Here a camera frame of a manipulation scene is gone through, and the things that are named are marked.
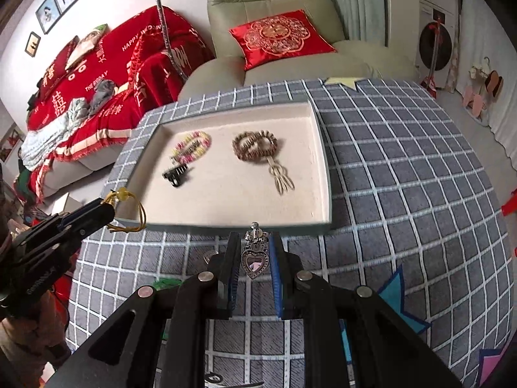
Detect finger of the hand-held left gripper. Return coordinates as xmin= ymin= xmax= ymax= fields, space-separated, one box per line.
xmin=40 ymin=209 xmax=119 ymax=252
xmin=57 ymin=197 xmax=116 ymax=228

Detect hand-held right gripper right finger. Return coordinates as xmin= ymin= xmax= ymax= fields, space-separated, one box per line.
xmin=267 ymin=231 xmax=463 ymax=388

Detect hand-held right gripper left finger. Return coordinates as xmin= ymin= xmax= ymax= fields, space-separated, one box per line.
xmin=48 ymin=231 xmax=243 ymax=388

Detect silver heart pendant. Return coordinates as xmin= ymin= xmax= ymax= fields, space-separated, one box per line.
xmin=241 ymin=222 xmax=270 ymax=280

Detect yellow cord with beads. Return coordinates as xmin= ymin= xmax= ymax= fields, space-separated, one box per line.
xmin=104 ymin=188 xmax=147 ymax=233

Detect shallow grey jewelry tray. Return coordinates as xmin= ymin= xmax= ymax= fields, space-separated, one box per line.
xmin=106 ymin=99 xmax=334 ymax=236

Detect black claw hair clip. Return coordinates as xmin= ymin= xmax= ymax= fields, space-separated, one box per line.
xmin=162 ymin=163 xmax=190 ymax=188

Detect silver hair clip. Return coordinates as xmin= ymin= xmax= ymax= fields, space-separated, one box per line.
xmin=170 ymin=139 xmax=203 ymax=162

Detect pastel beaded bracelet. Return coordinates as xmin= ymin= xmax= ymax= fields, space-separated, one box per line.
xmin=170 ymin=130 xmax=213 ymax=164

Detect person's left forearm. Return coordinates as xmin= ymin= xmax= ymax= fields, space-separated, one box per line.
xmin=0 ymin=287 xmax=71 ymax=372

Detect light teal blanket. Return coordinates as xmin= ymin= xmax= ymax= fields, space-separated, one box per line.
xmin=20 ymin=98 xmax=90 ymax=170

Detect framed red decoration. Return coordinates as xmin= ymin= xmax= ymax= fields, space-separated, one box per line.
xmin=0 ymin=127 xmax=25 ymax=162

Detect grey garment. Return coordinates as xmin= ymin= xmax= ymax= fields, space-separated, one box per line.
xmin=90 ymin=80 xmax=118 ymax=116

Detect dark clothes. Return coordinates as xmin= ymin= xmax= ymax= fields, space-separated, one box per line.
xmin=27 ymin=77 xmax=45 ymax=110

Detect large red cushion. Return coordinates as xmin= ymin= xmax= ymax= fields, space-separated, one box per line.
xmin=42 ymin=36 xmax=79 ymax=85

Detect red satin cushion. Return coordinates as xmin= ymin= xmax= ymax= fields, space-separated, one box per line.
xmin=125 ymin=28 xmax=170 ymax=102

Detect red printed blanket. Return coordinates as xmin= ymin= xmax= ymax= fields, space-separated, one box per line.
xmin=26 ymin=6 xmax=216 ymax=195

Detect grey checked tablecloth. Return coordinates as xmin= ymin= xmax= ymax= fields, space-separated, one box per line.
xmin=65 ymin=77 xmax=512 ymax=388

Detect beige photo cushion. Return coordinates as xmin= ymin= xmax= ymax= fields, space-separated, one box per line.
xmin=65 ymin=23 xmax=109 ymax=69

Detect small framed photo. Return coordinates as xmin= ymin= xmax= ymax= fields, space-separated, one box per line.
xmin=25 ymin=31 xmax=42 ymax=55

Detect framed blue photo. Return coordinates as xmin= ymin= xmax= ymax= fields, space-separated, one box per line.
xmin=36 ymin=0 xmax=61 ymax=35

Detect pale yellow star sticker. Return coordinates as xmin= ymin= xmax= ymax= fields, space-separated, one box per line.
xmin=324 ymin=76 xmax=360 ymax=92

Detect blue and pink star sticker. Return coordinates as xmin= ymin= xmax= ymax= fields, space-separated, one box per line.
xmin=479 ymin=345 xmax=512 ymax=388

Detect red embroidered cushion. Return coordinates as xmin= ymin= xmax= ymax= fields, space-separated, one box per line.
xmin=228 ymin=9 xmax=337 ymax=71

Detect white washing machine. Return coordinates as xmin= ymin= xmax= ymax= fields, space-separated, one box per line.
xmin=416 ymin=0 xmax=461 ymax=83

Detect small hanger with pink items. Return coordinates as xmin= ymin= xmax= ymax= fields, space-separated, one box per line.
xmin=462 ymin=57 xmax=505 ymax=121

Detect white lace curtain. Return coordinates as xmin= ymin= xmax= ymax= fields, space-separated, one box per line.
xmin=452 ymin=0 xmax=517 ymax=158

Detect red long-handled tool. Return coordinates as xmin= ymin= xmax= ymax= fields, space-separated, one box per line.
xmin=422 ymin=12 xmax=443 ymax=98

